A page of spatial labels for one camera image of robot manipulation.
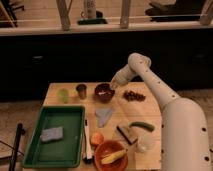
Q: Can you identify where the light blue cloth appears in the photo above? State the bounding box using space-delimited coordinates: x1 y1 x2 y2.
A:
95 108 113 128

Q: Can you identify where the brown wooden block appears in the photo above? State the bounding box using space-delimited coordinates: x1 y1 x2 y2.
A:
117 124 138 145

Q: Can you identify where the green flat object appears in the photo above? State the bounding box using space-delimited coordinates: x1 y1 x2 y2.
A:
77 18 108 25

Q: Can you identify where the dark metal cup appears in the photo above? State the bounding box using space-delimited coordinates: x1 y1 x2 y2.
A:
76 84 87 99

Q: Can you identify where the green cucumber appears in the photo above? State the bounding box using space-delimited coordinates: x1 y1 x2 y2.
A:
129 121 155 132

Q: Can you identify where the black pole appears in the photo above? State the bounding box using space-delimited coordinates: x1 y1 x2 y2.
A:
8 123 25 171

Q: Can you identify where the orange carrot piece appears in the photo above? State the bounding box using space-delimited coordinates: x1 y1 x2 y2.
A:
90 132 104 146

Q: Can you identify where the orange bowl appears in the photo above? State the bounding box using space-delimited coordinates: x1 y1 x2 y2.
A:
94 140 128 171

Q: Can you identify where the green plastic tray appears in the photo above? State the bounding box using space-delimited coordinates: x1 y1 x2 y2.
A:
23 106 85 168

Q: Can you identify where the white plastic cup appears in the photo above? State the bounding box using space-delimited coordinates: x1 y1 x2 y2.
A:
136 133 155 153

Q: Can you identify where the green translucent cup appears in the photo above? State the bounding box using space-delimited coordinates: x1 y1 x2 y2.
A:
57 89 69 103

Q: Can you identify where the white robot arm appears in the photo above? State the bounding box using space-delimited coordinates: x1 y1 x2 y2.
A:
111 53 212 171

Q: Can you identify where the silver fork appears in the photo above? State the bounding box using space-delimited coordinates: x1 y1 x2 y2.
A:
98 90 112 97

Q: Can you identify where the blue-grey sponge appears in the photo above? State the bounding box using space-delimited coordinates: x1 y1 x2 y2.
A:
40 127 63 142

